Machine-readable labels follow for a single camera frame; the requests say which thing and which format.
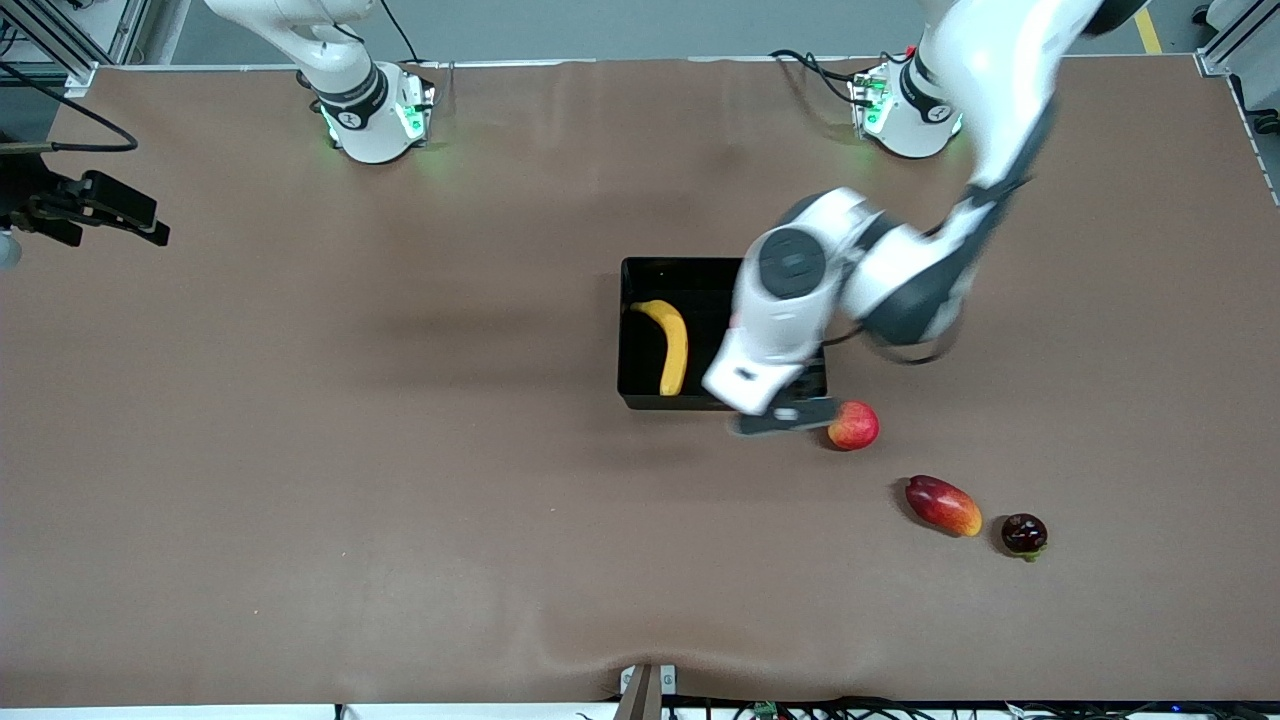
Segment yellow banana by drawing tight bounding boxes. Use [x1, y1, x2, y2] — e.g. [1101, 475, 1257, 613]
[629, 298, 691, 398]

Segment black plastic box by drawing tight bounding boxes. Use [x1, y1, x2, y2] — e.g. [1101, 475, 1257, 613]
[616, 256, 829, 412]

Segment red yellow apple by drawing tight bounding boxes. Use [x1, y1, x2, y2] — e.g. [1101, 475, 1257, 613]
[827, 400, 882, 452]

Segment left gripper black bar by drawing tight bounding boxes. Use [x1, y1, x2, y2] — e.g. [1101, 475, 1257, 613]
[728, 396, 841, 438]

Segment red yellow mango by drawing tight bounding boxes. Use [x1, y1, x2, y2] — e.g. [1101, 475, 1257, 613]
[904, 474, 984, 539]

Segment dark maroon round fruit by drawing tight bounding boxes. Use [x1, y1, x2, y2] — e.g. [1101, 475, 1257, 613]
[1000, 512, 1050, 563]

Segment brown table cloth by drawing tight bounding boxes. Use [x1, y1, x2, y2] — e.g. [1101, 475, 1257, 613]
[0, 55, 1280, 706]

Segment aluminium frame profile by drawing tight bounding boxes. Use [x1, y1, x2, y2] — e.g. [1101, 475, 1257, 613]
[1195, 0, 1280, 81]
[0, 0, 151, 86]

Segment black left arm base cables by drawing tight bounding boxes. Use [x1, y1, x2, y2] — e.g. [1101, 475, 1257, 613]
[768, 48, 861, 106]

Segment black right arm base cable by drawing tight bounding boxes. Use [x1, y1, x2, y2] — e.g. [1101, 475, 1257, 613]
[383, 0, 433, 71]

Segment metal table clamp bracket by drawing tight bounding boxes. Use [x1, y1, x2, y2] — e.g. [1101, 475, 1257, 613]
[618, 663, 679, 720]

